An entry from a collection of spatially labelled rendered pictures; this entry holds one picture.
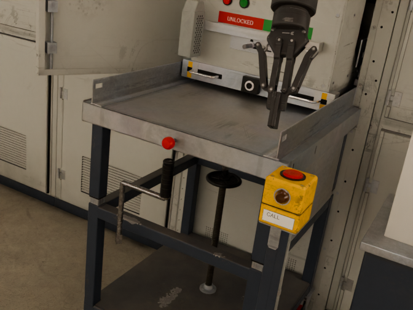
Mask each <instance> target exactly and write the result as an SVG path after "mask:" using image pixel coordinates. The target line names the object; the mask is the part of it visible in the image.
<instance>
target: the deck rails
mask: <svg viewBox="0 0 413 310"><path fill-rule="evenodd" d="M182 66H183V61H181V62H175V63H170V64H166V65H160V66H155V67H152V68H146V69H143V70H137V71H132V72H128V73H123V74H117V75H113V76H108V77H103V78H99V79H94V80H93V82H92V102H90V104H92V105H96V106H100V107H103V106H108V105H111V104H114V103H118V102H121V101H125V100H129V99H132V98H136V97H140V96H143V95H147V94H149V93H153V92H158V91H160V90H164V89H168V88H171V87H175V86H178V85H182V84H186V83H189V82H193V81H197V80H196V79H191V78H188V77H184V76H182V75H181V72H182ZM99 83H102V85H101V87H100V88H97V89H96V84H99ZM355 90H356V87H355V88H353V89H352V90H350V91H348V92H347V93H345V94H343V95H341V96H340V97H338V98H337V99H335V100H333V101H332V102H330V103H328V104H327V105H325V106H323V107H322V108H320V109H318V110H316V111H315V112H313V113H312V114H310V115H308V116H307V117H305V118H303V119H301V120H300V121H298V122H297V123H295V124H293V125H292V126H290V127H288V128H287V129H285V130H283V131H282V132H280V139H279V143H278V146H276V147H274V148H273V149H271V150H270V151H268V152H267V153H265V154H264V155H263V156H265V157H268V158H271V159H275V160H277V161H279V160H280V159H282V158H283V157H285V156H286V155H287V154H289V153H290V152H292V151H293V150H295V149H296V148H297V147H299V146H300V145H301V144H303V143H304V142H306V141H307V140H308V139H310V138H311V137H313V136H314V135H315V134H317V133H318V132H319V131H321V130H323V129H324V128H325V127H327V126H328V125H330V124H331V123H332V122H334V121H335V120H336V119H338V118H339V117H341V116H342V115H343V114H345V113H346V112H347V111H349V110H350V109H352V108H353V106H352V104H353V99H354V96H355ZM284 135H286V136H285V139H284V140H283V141H282V138H283V136H284Z"/></svg>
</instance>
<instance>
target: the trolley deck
mask: <svg viewBox="0 0 413 310"><path fill-rule="evenodd" d="M90 102H92V98H89V99H86V100H83V103H82V121H85V122H88V123H91V124H95V125H98V126H100V127H104V128H106V129H109V130H113V131H116V132H119V133H122V134H125V135H128V136H131V137H135V138H138V139H140V140H144V141H147V142H150V143H153V144H156V145H159V146H162V140H163V139H164V138H165V137H172V138H173V139H174V138H175V139H176V142H175V146H174V147H173V148H172V150H175V151H178V152H180V153H184V154H188V155H190V156H194V157H197V158H199V159H203V160H206V161H209V162H212V163H215V164H218V165H222V166H225V167H228V168H230V169H234V170H237V171H239V172H243V173H247V174H249V175H252V176H255V177H259V178H262V179H266V177H267V176H268V175H270V174H271V173H272V172H274V171H275V170H276V169H278V168H279V167H281V166H282V165H284V166H286V167H290V168H292V169H296V170H300V171H302V172H303V171H304V170H305V169H306V168H307V167H308V166H309V165H311V164H312V163H313V162H315V161H316V160H317V159H318V158H319V157H320V156H321V155H323V154H324V153H325V152H326V151H327V150H328V149H329V148H331V147H332V146H333V145H335V144H336V143H337V142H338V141H339V140H340V139H341V138H343V137H344V136H345V135H346V134H348V133H349V131H351V130H352V129H353V128H355V127H356V126H357V125H358V120H359V117H360V112H361V108H360V109H358V108H352V109H350V110H349V111H347V112H346V113H345V114H343V115H342V116H341V117H339V118H338V119H336V120H335V121H334V122H332V123H331V124H330V125H328V126H327V127H325V128H324V129H323V130H321V131H319V132H318V133H317V134H315V135H314V136H313V137H311V138H310V139H308V140H307V141H306V142H304V143H303V144H301V145H300V146H299V147H297V148H296V149H295V150H293V151H292V152H290V153H289V154H287V155H286V156H285V157H283V158H282V159H280V160H279V161H277V160H275V159H271V158H268V157H265V156H263V155H264V154H265V153H267V152H268V151H270V150H271V149H273V148H274V147H276V146H278V143H279V139H280V132H282V131H283V130H285V129H287V128H288V127H290V126H292V125H293V124H295V123H297V122H298V121H300V120H301V119H303V118H305V117H307V116H308V115H310V114H312V113H313V112H315V111H316V110H315V109H311V108H306V107H303V106H299V105H294V104H291V103H287V106H286V110H285V111H281V113H280V120H279V123H278V129H271V128H270V127H268V126H267V123H268V119H269V113H270V110H269V109H267V108H266V103H267V97H262V96H260V95H255V94H252V93H248V92H243V91H240V90H235V89H231V88H228V87H223V86H220V85H216V84H211V83H208V82H203V81H199V80H197V81H193V82H189V83H186V84H182V85H178V86H175V87H171V88H168V89H164V90H160V91H158V92H153V93H149V94H147V95H143V96H140V97H136V98H132V99H129V100H125V101H121V102H118V103H114V104H111V105H108V106H103V107H100V106H96V105H92V104H90Z"/></svg>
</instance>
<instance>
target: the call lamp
mask: <svg viewBox="0 0 413 310"><path fill-rule="evenodd" d="M273 197H274V199H275V201H276V203H278V204H280V205H287V204H289V202H290V201H291V195H290V193H289V191H288V190H287V189H285V188H278V189H277V190H276V191H275V192H274V194H273Z"/></svg>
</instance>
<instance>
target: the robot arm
mask: <svg viewBox="0 0 413 310"><path fill-rule="evenodd" d="M317 4H318V0H272V2H271V7H270V8H271V9H272V11H273V12H274V13H273V20H272V26H271V30H270V33H269V35H268V36H267V39H266V40H265V41H262V42H261V43H260V42H256V43H255V47H256V49H257V51H258V56H259V77H260V86H261V88H262V89H263V90H264V91H266V92H268V97H267V103H266V108H267V109H269V110H270V113H269V119H268V123H267V126H268V127H270V128H271V129H278V123H279V120H280V113H281V111H285V110H286V106H287V101H288V97H289V96H290V95H292V94H297V93H298V92H299V89H300V88H301V85H302V83H303V80H304V78H305V75H306V74H307V71H308V69H309V66H310V64H311V62H312V60H313V59H314V58H315V57H316V56H317V55H318V49H317V47H316V46H313V45H311V44H310V43H309V39H308V32H309V25H310V18H311V17H313V16H314V15H315V14H316V11H317ZM268 45H269V46H270V48H271V49H272V52H273V53H274V55H273V65H272V72H271V76H270V82H269V83H268V72H267V55H266V52H267V51H268ZM305 48H306V50H305V55H304V57H303V60H302V62H301V65H300V67H299V69H298V71H297V74H296V77H295V78H294V81H293V83H292V86H291V80H292V76H293V69H294V64H295V61H296V57H297V56H298V55H299V54H300V53H301V52H302V51H303V50H304V49H305ZM283 58H286V65H285V72H284V76H283V83H282V87H281V89H280V91H281V92H277V87H278V81H279V77H280V70H281V64H282V63H283Z"/></svg>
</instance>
